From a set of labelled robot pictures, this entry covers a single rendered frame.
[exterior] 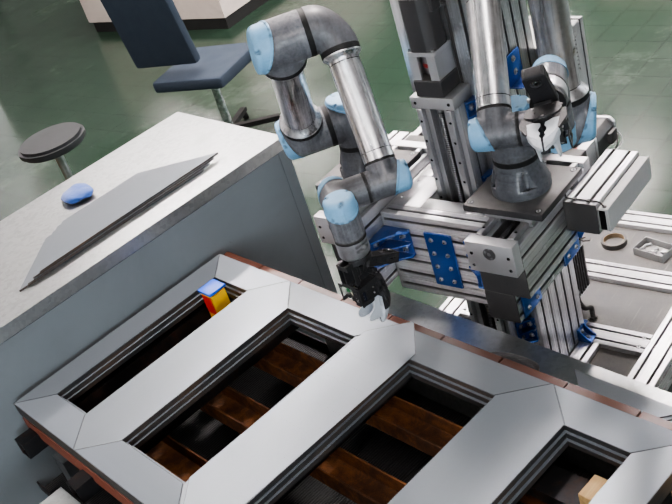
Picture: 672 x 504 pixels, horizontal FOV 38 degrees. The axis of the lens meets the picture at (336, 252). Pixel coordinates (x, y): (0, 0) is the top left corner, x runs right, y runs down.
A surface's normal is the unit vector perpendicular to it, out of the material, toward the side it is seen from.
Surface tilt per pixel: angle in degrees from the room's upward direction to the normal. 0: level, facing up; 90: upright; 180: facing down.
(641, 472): 0
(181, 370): 0
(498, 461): 0
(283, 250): 90
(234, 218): 90
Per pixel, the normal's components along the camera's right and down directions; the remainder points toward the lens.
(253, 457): -0.27, -0.81
